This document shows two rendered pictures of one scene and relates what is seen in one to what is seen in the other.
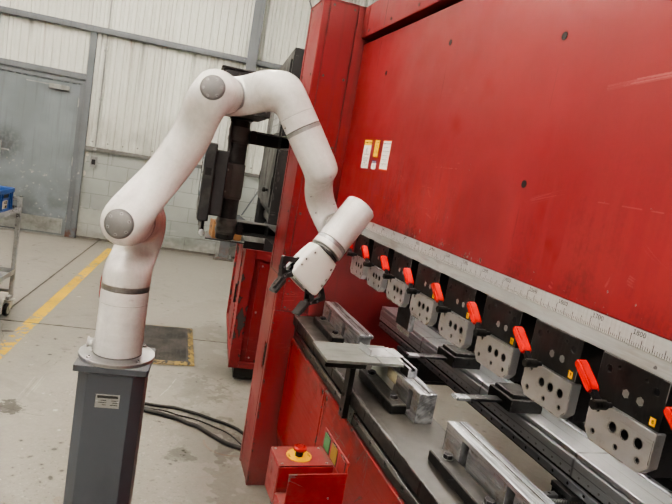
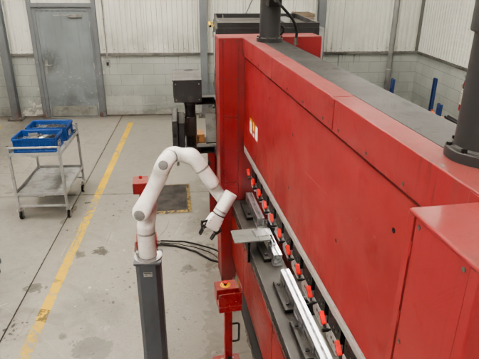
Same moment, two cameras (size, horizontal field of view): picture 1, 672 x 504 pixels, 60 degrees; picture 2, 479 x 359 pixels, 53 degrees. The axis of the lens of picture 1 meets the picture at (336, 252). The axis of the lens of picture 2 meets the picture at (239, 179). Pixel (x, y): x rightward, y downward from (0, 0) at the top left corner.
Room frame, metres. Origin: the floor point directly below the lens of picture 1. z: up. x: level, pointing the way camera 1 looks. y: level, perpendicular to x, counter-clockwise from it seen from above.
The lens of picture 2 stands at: (-1.18, -0.48, 2.76)
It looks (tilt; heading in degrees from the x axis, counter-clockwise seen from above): 23 degrees down; 8
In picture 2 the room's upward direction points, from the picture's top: straight up
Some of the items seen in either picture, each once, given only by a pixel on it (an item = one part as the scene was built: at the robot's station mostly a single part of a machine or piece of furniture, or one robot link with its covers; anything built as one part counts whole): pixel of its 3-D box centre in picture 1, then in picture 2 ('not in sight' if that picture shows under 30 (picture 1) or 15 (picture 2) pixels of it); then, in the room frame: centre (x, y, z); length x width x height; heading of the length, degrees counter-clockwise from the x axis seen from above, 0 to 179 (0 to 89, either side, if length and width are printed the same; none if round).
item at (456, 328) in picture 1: (468, 313); (284, 226); (1.55, -0.38, 1.26); 0.15 x 0.09 x 0.17; 18
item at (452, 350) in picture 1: (440, 354); not in sight; (1.97, -0.42, 1.01); 0.26 x 0.12 x 0.05; 108
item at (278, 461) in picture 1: (305, 474); (227, 292); (1.49, -0.02, 0.75); 0.20 x 0.16 x 0.18; 20
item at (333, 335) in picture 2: not in sight; (341, 332); (0.60, -0.70, 1.26); 0.15 x 0.09 x 0.17; 18
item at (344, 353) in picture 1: (357, 353); (250, 235); (1.86, -0.13, 1.00); 0.26 x 0.18 x 0.01; 108
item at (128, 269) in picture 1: (135, 241); (146, 214); (1.50, 0.52, 1.30); 0.19 x 0.12 x 0.24; 1
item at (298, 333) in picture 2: not in sight; (301, 340); (0.93, -0.53, 0.89); 0.30 x 0.05 x 0.03; 18
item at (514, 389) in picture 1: (493, 395); not in sight; (1.64, -0.53, 1.01); 0.26 x 0.12 x 0.05; 108
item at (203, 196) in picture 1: (212, 180); (179, 133); (2.87, 0.66, 1.42); 0.45 x 0.12 x 0.36; 15
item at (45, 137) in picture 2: not in sight; (38, 140); (3.83, 2.66, 0.92); 0.50 x 0.36 x 0.18; 103
